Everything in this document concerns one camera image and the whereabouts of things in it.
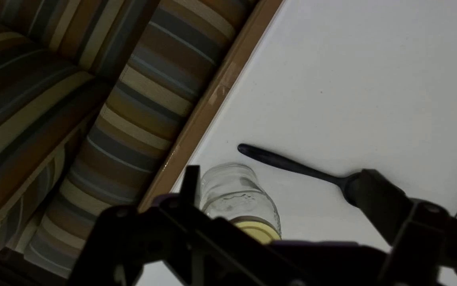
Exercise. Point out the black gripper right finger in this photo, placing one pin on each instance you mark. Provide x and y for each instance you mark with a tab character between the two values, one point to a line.
381	200

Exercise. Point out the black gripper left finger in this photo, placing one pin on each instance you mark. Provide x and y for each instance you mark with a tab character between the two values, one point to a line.
148	238

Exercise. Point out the clear glass jar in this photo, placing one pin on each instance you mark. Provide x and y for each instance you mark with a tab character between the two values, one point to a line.
236	192

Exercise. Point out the yellow-green jar lid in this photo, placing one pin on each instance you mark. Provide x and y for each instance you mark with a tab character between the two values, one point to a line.
261	230

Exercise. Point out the black plastic spoon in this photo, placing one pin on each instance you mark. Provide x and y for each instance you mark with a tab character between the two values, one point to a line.
292	163

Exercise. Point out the striped fabric sofa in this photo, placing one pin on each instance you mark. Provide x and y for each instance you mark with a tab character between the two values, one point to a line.
133	131

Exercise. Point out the white plastic table board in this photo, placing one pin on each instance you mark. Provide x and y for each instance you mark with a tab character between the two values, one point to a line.
371	79

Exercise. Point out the striped sofa cushion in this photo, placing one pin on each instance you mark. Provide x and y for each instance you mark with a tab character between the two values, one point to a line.
78	31

